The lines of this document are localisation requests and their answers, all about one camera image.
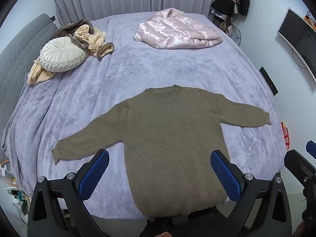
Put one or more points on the round white pleated cushion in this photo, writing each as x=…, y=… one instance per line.
x=61, y=55

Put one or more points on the black sparkly handbag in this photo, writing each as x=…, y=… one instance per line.
x=225, y=7

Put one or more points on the lavender plush bedspread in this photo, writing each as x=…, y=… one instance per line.
x=60, y=107

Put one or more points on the beige chunky knit blanket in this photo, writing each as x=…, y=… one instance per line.
x=38, y=74

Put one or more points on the pink satin puffer jacket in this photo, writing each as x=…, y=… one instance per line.
x=172, y=29

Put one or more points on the olive knit sweater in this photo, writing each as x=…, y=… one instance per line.
x=168, y=136

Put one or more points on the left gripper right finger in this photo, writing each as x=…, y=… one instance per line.
x=241, y=188

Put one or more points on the brown fleece garment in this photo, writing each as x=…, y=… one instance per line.
x=86, y=37

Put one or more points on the person's left hand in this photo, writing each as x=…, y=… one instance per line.
x=164, y=234

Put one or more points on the red yellow package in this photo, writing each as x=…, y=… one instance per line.
x=286, y=135

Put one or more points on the brown patterned bag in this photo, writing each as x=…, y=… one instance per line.
x=226, y=26

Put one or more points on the wall mounted monitor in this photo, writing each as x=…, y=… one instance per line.
x=301, y=37

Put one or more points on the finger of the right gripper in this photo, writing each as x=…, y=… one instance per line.
x=300, y=168
x=311, y=148

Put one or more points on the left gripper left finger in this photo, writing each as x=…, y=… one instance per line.
x=78, y=187

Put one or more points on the grey quilted headboard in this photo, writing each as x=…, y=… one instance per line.
x=16, y=61

